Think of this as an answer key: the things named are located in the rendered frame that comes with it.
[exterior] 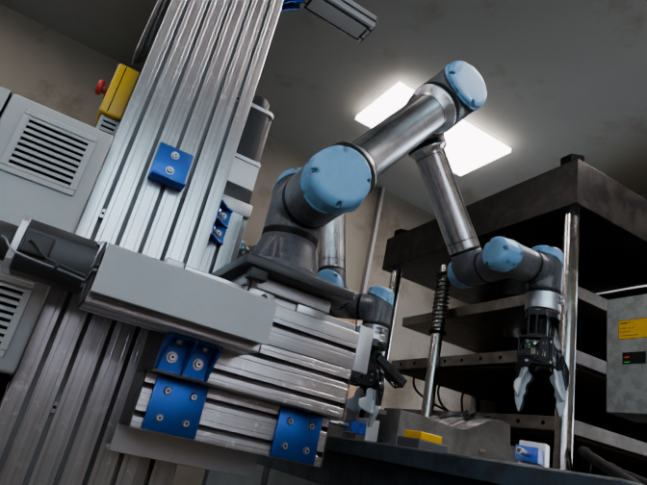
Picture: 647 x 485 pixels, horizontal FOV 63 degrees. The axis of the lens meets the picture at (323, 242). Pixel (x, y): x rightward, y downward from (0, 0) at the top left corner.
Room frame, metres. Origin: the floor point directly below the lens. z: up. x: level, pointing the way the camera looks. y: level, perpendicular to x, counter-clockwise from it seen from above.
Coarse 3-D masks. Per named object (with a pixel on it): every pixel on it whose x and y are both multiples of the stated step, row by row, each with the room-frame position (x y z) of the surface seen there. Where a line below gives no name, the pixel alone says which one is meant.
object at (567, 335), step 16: (576, 224) 1.77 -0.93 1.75; (576, 240) 1.77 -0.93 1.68; (576, 256) 1.78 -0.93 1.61; (400, 272) 2.84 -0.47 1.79; (576, 272) 1.78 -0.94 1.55; (576, 288) 1.78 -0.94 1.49; (576, 304) 1.78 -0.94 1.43; (560, 320) 1.80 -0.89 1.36; (576, 320) 1.78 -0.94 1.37; (560, 336) 1.79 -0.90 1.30; (576, 336) 1.78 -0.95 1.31; (384, 352) 2.83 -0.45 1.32; (560, 432) 1.78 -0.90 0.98; (560, 448) 1.78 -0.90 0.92; (560, 464) 1.78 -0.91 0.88
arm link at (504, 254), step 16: (496, 240) 1.03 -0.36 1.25; (512, 240) 1.03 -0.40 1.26; (480, 256) 1.10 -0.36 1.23; (496, 256) 1.02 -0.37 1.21; (512, 256) 1.01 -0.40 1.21; (528, 256) 1.03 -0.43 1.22; (480, 272) 1.11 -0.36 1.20; (496, 272) 1.08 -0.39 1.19; (512, 272) 1.05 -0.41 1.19; (528, 272) 1.05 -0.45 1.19
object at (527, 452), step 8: (520, 440) 1.08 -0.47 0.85; (520, 448) 1.01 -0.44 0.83; (528, 448) 1.04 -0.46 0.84; (536, 448) 1.03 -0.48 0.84; (544, 448) 1.06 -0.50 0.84; (520, 456) 1.05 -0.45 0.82; (528, 456) 1.04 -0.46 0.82; (536, 456) 1.03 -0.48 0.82; (544, 456) 1.06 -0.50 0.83; (528, 464) 1.07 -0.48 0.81; (536, 464) 1.05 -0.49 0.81; (544, 464) 1.06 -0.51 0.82
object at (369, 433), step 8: (336, 424) 1.37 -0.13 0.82; (344, 424) 1.38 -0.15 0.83; (352, 424) 1.37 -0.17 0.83; (360, 424) 1.38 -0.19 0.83; (376, 424) 1.39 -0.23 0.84; (352, 432) 1.38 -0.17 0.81; (360, 432) 1.38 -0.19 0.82; (368, 432) 1.38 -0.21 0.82; (376, 432) 1.39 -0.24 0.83; (368, 440) 1.38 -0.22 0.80; (376, 440) 1.39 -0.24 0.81
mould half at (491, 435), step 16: (352, 416) 1.56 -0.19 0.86; (368, 416) 1.49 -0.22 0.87; (384, 416) 1.42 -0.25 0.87; (400, 416) 1.36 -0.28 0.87; (416, 416) 1.38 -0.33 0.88; (432, 416) 1.71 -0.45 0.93; (384, 432) 1.41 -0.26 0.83; (400, 432) 1.36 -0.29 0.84; (432, 432) 1.40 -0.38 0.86; (448, 432) 1.42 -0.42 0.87; (464, 432) 1.44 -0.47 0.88; (480, 432) 1.47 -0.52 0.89; (496, 432) 1.49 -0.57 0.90; (448, 448) 1.42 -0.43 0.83; (464, 448) 1.45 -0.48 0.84; (496, 448) 1.49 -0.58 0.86
